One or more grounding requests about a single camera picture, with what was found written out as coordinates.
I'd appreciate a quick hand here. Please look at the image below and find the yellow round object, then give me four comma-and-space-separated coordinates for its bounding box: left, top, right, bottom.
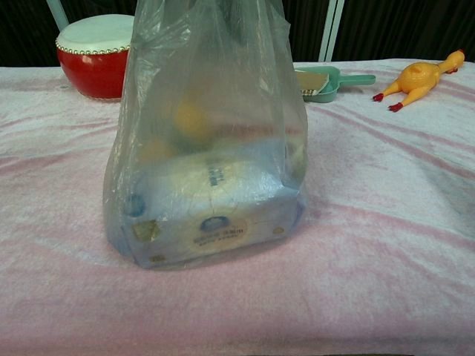
173, 96, 220, 145

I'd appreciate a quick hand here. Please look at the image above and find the clear plastic bag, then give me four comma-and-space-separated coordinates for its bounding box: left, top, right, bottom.
102, 0, 309, 271

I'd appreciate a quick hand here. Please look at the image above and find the yellow rubber chicken toy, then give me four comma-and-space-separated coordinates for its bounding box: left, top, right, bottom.
372, 49, 466, 113

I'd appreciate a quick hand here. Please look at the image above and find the teal plastic dustpan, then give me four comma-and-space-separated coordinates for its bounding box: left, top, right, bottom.
295, 66, 377, 103

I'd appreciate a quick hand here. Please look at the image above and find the white and blue tissue box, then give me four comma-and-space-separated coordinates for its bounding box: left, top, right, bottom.
122, 139, 301, 266

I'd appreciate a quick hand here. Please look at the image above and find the pink striped fleece blanket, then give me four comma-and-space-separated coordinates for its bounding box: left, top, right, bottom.
0, 61, 475, 356

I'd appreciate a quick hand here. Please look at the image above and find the red drum with white skin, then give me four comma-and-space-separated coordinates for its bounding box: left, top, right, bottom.
55, 13, 135, 100

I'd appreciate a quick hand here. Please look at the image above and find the brown cardboard booklet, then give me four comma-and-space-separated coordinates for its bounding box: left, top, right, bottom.
295, 71, 330, 98

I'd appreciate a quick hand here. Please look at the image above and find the white metal frame post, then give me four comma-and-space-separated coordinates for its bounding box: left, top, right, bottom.
46, 0, 71, 29
318, 0, 344, 63

